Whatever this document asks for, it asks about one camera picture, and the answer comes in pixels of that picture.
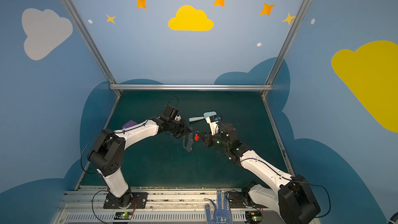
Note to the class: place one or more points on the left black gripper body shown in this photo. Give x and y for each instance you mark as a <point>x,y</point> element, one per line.
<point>183,129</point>

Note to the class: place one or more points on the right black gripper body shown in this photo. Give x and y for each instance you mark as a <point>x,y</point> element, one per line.
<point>208,140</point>

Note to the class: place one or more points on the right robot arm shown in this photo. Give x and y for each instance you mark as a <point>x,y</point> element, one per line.
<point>291,197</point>

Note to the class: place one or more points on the light blue toy shovel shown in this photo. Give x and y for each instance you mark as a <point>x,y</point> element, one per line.
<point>205,115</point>

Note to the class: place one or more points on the blue dotted glove left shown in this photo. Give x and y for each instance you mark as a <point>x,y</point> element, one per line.
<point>218,212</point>

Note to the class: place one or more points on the right circuit board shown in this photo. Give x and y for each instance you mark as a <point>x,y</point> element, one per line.
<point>253,217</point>

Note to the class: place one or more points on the circuit board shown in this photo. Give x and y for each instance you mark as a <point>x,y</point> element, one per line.
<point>253,217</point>
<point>126,216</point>

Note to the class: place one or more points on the left circuit board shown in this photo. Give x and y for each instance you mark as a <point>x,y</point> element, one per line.
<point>126,216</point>

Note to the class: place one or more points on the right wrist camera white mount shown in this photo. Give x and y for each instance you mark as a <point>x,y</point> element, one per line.
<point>213,122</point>

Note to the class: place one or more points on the purple toy shovel pink handle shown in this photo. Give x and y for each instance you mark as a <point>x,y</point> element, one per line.
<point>129,124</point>

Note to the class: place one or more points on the aluminium frame rear bar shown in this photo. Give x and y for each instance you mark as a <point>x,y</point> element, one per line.
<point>131,87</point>

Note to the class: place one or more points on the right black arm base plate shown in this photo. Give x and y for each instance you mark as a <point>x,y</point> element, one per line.
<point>239,199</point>

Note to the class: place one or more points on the aluminium frame right post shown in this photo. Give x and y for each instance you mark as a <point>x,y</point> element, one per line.
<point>294,27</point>

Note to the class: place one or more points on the aluminium frame post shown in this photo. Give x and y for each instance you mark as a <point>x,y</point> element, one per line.
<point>294,27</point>
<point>83,30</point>

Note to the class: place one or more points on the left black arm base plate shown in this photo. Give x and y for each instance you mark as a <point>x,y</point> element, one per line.
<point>130,200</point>

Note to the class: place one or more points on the aluminium frame left post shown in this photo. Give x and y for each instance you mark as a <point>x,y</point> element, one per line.
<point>83,30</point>

